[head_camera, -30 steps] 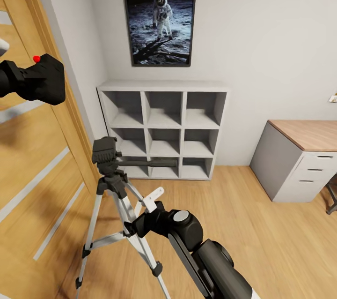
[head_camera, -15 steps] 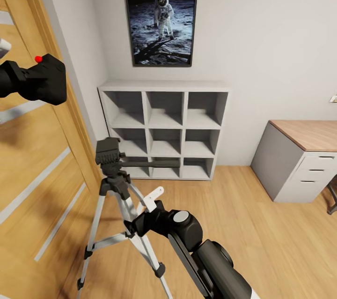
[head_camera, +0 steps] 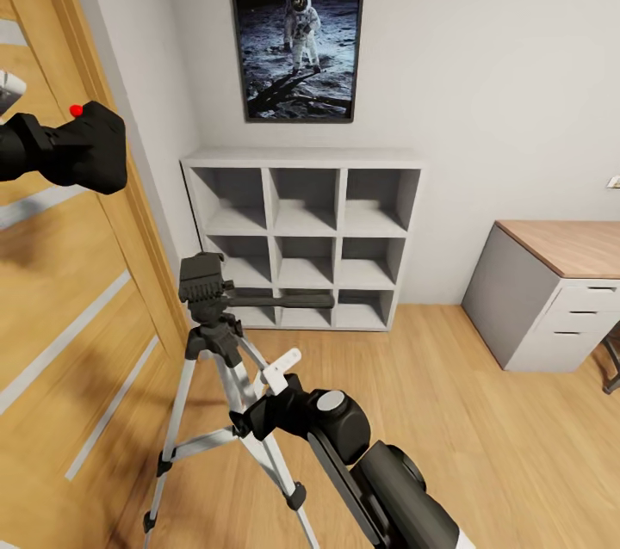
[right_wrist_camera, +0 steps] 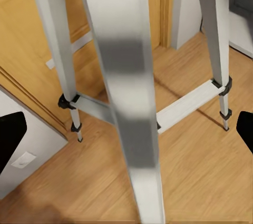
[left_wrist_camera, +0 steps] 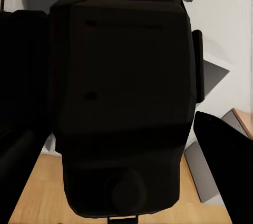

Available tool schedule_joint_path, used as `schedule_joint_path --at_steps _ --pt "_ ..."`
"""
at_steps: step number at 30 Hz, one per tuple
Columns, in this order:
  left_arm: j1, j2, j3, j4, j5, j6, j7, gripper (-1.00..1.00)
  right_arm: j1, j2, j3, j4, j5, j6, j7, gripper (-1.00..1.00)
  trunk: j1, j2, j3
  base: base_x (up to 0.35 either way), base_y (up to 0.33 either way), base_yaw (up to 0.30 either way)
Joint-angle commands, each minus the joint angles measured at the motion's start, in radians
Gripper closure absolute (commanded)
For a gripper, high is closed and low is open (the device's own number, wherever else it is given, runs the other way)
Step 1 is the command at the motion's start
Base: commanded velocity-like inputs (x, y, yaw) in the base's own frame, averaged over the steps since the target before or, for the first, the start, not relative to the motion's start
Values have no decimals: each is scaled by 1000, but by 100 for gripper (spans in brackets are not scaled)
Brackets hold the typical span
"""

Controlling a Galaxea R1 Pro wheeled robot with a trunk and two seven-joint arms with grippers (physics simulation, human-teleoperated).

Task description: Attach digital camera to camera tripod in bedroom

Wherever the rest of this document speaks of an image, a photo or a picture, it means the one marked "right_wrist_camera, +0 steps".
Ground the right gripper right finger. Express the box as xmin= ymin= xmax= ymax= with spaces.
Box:
xmin=236 ymin=111 xmax=253 ymax=154

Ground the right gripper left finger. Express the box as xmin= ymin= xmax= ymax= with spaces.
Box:
xmin=0 ymin=111 xmax=27 ymax=174

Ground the camera tripod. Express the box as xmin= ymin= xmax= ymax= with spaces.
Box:
xmin=35 ymin=0 xmax=232 ymax=224

